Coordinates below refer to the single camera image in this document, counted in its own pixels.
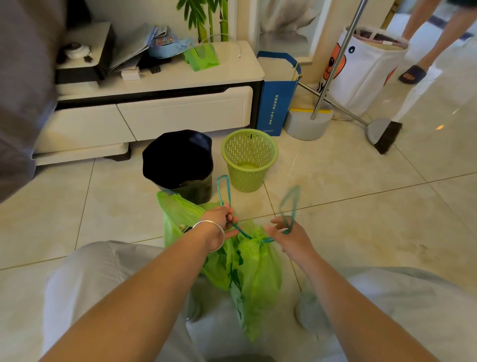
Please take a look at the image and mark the person's right hand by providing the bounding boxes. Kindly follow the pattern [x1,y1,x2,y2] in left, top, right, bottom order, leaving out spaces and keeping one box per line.
[264,216,318,264]

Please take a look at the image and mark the person's left hand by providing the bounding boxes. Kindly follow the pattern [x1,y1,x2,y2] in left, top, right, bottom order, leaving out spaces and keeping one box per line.
[198,204,239,245]

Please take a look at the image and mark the green drawstring garbage bag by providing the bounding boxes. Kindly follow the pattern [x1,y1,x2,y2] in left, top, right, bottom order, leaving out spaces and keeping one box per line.
[157,175,302,342]

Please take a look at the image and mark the person's left forearm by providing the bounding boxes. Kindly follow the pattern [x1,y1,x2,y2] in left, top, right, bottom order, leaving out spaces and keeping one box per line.
[39,228,221,362]

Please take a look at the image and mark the person's right forearm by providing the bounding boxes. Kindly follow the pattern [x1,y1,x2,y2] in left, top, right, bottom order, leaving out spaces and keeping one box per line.
[294,252,441,362]

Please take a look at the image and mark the green plastic wastebasket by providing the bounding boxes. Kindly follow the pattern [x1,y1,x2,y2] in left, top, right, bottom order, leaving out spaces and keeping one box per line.
[221,128,279,194]

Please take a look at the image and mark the black lined trash bin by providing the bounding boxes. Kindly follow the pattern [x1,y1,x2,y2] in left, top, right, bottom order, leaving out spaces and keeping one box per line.
[142,129,214,205]

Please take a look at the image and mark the white mop bucket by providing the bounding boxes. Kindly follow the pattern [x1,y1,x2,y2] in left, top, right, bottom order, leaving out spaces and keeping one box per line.
[283,106,334,141]

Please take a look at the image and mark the white tv cabinet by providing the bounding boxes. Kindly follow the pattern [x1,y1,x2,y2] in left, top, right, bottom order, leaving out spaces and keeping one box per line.
[33,40,265,167]

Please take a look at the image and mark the blue paper bag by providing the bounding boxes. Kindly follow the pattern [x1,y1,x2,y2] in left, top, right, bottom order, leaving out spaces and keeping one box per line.
[256,51,303,137]

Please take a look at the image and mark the person's light grey trousers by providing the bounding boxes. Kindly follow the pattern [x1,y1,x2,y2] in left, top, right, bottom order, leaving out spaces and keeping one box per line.
[40,240,477,362]

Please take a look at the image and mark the green bag pack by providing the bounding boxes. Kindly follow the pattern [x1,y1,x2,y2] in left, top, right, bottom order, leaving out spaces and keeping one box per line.
[182,43,221,72]

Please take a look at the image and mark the metal mop pole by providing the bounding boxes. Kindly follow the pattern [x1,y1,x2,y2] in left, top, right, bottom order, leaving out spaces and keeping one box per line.
[310,0,370,121]

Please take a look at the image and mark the blue pouch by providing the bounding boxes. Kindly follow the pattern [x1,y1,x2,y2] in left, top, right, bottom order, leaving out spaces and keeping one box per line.
[148,34,195,59]

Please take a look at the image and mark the white cartoon laundry bag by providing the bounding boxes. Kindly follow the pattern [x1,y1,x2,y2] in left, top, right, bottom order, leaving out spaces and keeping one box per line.
[317,26,410,118]

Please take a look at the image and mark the grey folded papers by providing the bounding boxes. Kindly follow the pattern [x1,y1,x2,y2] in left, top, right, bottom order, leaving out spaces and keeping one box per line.
[108,23,168,72]

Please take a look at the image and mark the green bamboo plant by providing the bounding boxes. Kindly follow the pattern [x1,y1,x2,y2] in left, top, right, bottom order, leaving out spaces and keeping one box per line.
[176,0,229,44]

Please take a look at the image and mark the white curtain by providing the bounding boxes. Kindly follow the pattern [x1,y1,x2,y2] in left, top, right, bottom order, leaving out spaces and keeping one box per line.
[259,0,322,35]

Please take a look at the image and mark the black and white small shelf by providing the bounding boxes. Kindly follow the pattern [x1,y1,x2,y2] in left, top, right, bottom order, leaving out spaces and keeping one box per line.
[55,21,116,86]

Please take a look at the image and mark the white round object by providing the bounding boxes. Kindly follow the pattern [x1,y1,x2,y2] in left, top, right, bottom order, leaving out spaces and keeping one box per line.
[63,43,92,60]

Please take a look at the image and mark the grey sofa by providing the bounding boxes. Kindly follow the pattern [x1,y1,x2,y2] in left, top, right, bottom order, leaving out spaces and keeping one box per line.
[0,0,68,204]

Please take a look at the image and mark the silver bracelet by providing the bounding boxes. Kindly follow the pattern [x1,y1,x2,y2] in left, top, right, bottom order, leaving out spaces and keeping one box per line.
[192,220,226,253]

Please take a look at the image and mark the grey broom with metal handle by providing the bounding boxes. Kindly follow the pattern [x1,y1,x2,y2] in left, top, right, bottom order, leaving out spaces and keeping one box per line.
[297,82,403,155]

